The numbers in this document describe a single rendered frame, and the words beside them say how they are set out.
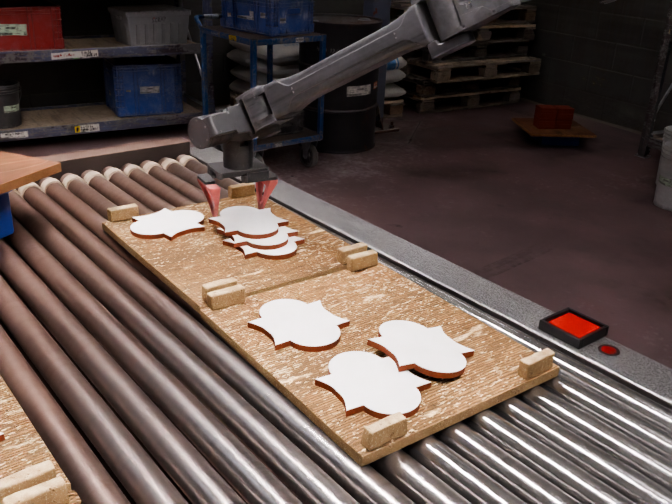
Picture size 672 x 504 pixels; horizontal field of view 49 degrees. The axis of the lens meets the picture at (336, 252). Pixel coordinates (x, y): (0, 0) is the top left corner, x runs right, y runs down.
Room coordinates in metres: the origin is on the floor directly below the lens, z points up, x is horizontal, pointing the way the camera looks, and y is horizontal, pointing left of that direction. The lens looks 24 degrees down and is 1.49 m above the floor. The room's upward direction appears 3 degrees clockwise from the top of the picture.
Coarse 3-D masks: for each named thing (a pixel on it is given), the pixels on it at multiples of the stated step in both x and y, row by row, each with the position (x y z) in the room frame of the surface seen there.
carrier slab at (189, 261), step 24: (288, 216) 1.40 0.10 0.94; (120, 240) 1.26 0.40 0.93; (144, 240) 1.25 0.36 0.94; (168, 240) 1.25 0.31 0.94; (192, 240) 1.26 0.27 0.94; (216, 240) 1.26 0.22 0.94; (312, 240) 1.28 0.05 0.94; (336, 240) 1.29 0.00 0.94; (144, 264) 1.17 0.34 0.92; (168, 264) 1.15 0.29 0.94; (192, 264) 1.15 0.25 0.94; (216, 264) 1.16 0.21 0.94; (240, 264) 1.16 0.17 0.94; (264, 264) 1.17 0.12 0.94; (288, 264) 1.17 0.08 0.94; (312, 264) 1.18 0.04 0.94; (336, 264) 1.18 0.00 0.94; (192, 288) 1.06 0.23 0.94; (264, 288) 1.08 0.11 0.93
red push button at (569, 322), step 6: (558, 318) 1.03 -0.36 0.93; (564, 318) 1.03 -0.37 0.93; (570, 318) 1.03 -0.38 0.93; (576, 318) 1.03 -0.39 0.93; (558, 324) 1.01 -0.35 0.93; (564, 324) 1.01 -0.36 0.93; (570, 324) 1.01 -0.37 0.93; (576, 324) 1.01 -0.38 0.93; (582, 324) 1.02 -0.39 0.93; (588, 324) 1.02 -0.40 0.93; (594, 324) 1.02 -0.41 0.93; (570, 330) 0.99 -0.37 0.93; (576, 330) 1.00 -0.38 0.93; (582, 330) 1.00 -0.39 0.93; (588, 330) 1.00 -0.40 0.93
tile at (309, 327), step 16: (272, 304) 1.00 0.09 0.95; (288, 304) 1.01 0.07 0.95; (304, 304) 1.01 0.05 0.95; (320, 304) 1.01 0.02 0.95; (256, 320) 0.95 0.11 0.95; (272, 320) 0.95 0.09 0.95; (288, 320) 0.96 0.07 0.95; (304, 320) 0.96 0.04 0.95; (320, 320) 0.96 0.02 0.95; (336, 320) 0.96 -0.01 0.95; (272, 336) 0.91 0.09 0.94; (288, 336) 0.91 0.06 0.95; (304, 336) 0.91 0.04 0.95; (320, 336) 0.91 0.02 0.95; (336, 336) 0.92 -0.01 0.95
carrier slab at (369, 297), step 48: (288, 288) 1.08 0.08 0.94; (336, 288) 1.09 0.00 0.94; (384, 288) 1.10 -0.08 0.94; (240, 336) 0.92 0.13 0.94; (480, 336) 0.95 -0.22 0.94; (288, 384) 0.81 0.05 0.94; (432, 384) 0.82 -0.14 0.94; (480, 384) 0.83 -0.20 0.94; (528, 384) 0.84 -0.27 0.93; (336, 432) 0.71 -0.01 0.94; (432, 432) 0.73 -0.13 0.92
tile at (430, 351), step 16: (400, 320) 0.96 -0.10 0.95; (384, 336) 0.91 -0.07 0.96; (400, 336) 0.91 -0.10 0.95; (416, 336) 0.92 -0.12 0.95; (432, 336) 0.92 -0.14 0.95; (384, 352) 0.88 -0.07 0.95; (400, 352) 0.86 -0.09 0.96; (416, 352) 0.87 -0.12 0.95; (432, 352) 0.87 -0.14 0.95; (448, 352) 0.88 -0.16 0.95; (464, 352) 0.89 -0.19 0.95; (400, 368) 0.83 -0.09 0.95; (416, 368) 0.84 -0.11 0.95; (432, 368) 0.83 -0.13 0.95; (448, 368) 0.84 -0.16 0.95; (464, 368) 0.85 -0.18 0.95
